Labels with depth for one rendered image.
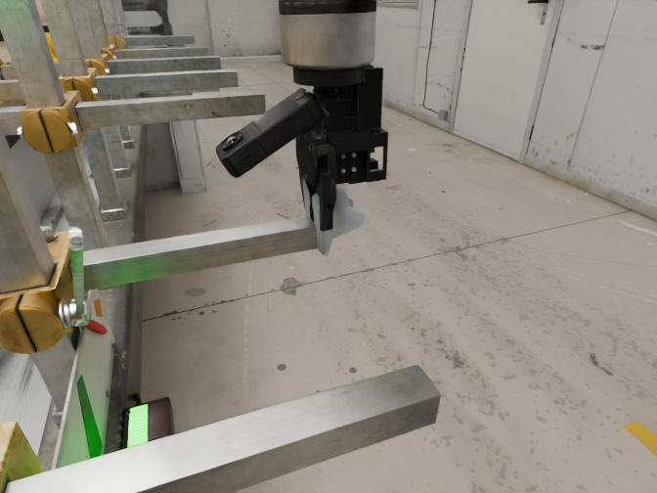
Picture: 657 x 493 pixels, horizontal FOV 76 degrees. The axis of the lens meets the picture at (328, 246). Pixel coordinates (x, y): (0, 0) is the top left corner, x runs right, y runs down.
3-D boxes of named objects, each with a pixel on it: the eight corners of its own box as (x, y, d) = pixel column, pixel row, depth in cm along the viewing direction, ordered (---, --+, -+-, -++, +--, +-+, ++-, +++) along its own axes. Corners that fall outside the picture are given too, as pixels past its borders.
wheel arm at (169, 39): (195, 43, 169) (193, 33, 167) (196, 44, 166) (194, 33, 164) (53, 47, 154) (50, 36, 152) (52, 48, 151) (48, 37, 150)
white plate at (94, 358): (117, 340, 55) (96, 277, 50) (98, 554, 34) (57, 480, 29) (112, 341, 55) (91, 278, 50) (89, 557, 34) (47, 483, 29)
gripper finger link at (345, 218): (369, 257, 51) (370, 186, 46) (322, 268, 49) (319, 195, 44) (359, 246, 53) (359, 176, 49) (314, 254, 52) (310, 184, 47)
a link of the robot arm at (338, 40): (293, 16, 34) (268, 13, 42) (297, 79, 37) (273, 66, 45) (393, 11, 37) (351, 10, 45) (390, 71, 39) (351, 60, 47)
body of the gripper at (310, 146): (387, 186, 46) (392, 67, 40) (312, 199, 44) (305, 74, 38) (359, 164, 52) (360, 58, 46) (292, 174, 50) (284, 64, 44)
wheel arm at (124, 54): (208, 57, 128) (207, 46, 127) (210, 58, 126) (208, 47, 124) (74, 63, 117) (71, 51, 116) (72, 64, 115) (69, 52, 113)
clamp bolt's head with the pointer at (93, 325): (120, 318, 50) (83, 292, 37) (123, 338, 50) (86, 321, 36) (102, 322, 50) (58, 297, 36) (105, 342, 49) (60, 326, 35)
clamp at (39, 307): (89, 267, 48) (75, 228, 45) (70, 347, 37) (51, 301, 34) (31, 277, 46) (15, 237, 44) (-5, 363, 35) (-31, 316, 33)
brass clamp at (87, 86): (107, 94, 84) (100, 67, 81) (101, 109, 73) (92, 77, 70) (72, 96, 82) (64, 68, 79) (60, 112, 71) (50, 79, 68)
